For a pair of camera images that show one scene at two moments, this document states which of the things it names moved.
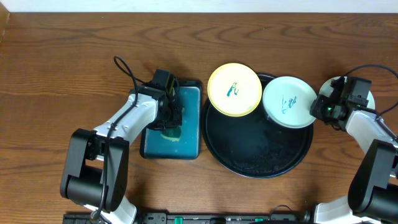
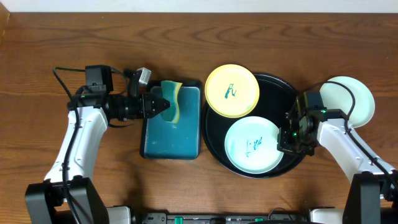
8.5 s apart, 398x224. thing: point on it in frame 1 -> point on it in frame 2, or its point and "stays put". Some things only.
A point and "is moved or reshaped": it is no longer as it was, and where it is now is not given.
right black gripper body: [324, 109] -> [294, 142]
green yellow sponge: [174, 134] is moved or reshaped
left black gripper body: [175, 116] -> [143, 106]
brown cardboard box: [5, 17] stays put
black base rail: [194, 218] stays put
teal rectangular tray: [153, 146] stays put
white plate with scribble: [287, 101] -> [252, 145]
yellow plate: [234, 89] stays put
